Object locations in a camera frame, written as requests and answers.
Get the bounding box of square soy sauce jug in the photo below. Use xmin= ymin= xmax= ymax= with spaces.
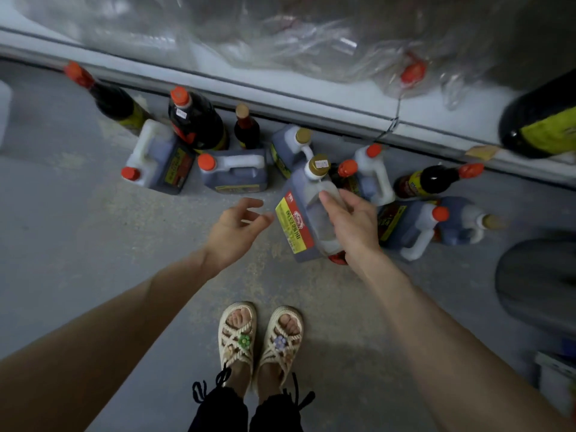
xmin=274 ymin=155 xmax=347 ymax=263

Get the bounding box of person's right beige sandal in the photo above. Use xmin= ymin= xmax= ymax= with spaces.
xmin=259 ymin=305 xmax=305 ymax=385

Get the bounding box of person's left beige sandal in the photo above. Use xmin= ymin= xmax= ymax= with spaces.
xmin=218 ymin=301 xmax=259 ymax=373

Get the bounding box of pack of clear empty bottles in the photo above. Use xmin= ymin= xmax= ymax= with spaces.
xmin=9 ymin=0 xmax=505 ymax=100

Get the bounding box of person's left hand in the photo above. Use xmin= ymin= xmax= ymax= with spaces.
xmin=202 ymin=197 xmax=274 ymax=277

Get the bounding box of person's left forearm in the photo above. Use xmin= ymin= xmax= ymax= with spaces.
xmin=0 ymin=256 xmax=221 ymax=432

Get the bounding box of group of bottles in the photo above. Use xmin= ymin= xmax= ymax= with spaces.
xmin=63 ymin=60 xmax=505 ymax=262

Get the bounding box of grey floor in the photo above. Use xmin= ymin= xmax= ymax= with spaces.
xmin=0 ymin=58 xmax=576 ymax=432

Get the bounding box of person's right forearm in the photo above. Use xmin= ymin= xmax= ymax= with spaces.
xmin=355 ymin=256 xmax=576 ymax=432

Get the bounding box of person's beige sandal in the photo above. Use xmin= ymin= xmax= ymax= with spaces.
xmin=259 ymin=305 xmax=305 ymax=385
xmin=218 ymin=301 xmax=259 ymax=373

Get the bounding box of person's right hand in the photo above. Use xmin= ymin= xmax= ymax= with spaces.
xmin=319 ymin=188 xmax=383 ymax=275

